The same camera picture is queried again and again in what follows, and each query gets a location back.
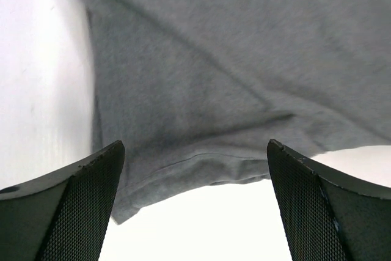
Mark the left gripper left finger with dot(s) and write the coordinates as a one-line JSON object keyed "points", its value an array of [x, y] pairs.
{"points": [[62, 215]]}

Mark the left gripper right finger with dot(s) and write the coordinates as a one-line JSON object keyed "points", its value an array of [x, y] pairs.
{"points": [[328, 214]]}

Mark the grey shorts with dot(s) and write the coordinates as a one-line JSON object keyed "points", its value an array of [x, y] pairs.
{"points": [[195, 89]]}

